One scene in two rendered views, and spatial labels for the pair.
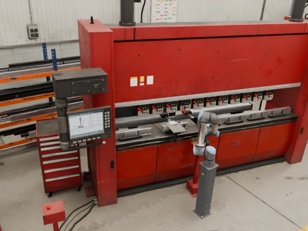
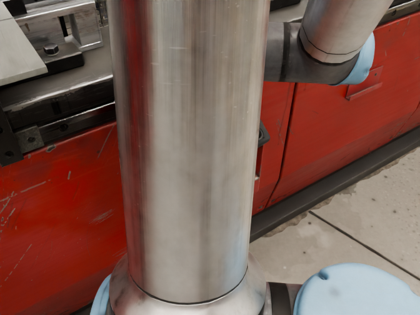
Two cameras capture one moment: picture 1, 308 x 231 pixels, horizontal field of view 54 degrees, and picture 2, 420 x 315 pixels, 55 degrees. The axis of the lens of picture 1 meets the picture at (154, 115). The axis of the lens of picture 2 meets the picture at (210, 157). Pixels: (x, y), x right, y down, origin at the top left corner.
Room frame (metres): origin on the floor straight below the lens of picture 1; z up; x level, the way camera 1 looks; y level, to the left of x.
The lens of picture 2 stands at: (2.98, -0.55, 1.28)
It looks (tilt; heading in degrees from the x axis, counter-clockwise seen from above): 43 degrees down; 349
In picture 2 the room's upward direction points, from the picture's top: straight up
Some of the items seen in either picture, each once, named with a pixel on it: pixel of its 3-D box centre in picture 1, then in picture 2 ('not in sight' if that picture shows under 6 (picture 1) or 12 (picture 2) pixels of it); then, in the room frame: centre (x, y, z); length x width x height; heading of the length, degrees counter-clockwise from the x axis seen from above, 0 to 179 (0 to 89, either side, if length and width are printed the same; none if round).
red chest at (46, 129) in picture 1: (59, 157); not in sight; (3.49, 1.28, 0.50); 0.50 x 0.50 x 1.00; 22
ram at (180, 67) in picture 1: (218, 67); not in sight; (3.96, -0.85, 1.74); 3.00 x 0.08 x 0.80; 112
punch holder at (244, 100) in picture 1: (245, 96); not in sight; (4.15, -1.34, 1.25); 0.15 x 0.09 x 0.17; 112
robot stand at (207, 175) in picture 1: (205, 189); not in sight; (3.07, -0.69, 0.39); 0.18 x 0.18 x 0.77; 36
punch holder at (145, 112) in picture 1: (142, 109); not in sight; (3.56, 0.15, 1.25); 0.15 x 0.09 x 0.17; 112
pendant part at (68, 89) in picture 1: (81, 112); not in sight; (2.83, 0.75, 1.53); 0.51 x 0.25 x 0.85; 117
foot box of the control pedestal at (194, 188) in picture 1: (195, 187); not in sight; (3.51, -0.65, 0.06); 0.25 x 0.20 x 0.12; 23
